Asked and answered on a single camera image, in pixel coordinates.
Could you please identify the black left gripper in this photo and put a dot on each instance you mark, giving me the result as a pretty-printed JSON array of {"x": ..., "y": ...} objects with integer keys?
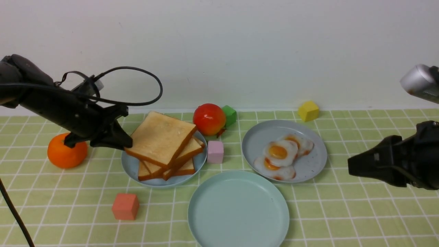
[{"x": 86, "y": 121}]

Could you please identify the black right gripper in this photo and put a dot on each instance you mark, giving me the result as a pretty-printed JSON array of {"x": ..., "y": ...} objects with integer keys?
[{"x": 384, "y": 161}]

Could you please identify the toast slice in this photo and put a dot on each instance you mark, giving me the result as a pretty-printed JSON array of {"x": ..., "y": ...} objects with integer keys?
[
  {"x": 160, "y": 139},
  {"x": 149, "y": 171},
  {"x": 180, "y": 170},
  {"x": 193, "y": 148}
]

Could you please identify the fried egg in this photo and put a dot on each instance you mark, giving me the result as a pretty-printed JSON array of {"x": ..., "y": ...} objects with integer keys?
[
  {"x": 263, "y": 166},
  {"x": 281, "y": 153},
  {"x": 305, "y": 145}
]

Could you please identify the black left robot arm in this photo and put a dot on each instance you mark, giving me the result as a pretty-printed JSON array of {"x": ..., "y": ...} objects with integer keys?
[{"x": 24, "y": 84}]

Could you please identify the orange mandarin fruit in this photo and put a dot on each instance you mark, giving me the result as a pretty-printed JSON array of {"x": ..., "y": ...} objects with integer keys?
[{"x": 65, "y": 157}]

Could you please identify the light blue bread plate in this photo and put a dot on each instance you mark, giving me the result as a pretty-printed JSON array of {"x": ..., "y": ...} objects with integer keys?
[{"x": 131, "y": 164}]

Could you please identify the green checkered tablecloth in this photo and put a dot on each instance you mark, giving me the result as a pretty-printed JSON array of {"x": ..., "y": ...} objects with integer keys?
[{"x": 74, "y": 207}]

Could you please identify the grey-blue egg plate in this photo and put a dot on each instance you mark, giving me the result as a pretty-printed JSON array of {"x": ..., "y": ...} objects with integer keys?
[{"x": 306, "y": 167}]

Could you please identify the salmon cube block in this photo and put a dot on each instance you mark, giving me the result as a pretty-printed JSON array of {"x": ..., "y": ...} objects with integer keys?
[{"x": 125, "y": 206}]

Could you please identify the yellow cube block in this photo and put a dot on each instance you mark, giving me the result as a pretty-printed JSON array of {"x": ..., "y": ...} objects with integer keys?
[{"x": 308, "y": 111}]

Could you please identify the pink cube block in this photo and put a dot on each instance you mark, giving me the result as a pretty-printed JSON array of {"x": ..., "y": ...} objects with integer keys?
[{"x": 215, "y": 152}]

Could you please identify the green cube block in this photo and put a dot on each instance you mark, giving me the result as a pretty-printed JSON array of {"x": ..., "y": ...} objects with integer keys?
[{"x": 230, "y": 114}]

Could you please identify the teal empty plate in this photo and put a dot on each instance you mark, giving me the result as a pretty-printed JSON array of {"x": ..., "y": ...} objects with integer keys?
[{"x": 238, "y": 209}]

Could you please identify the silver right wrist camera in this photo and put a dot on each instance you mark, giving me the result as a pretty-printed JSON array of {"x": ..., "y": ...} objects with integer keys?
[{"x": 422, "y": 81}]

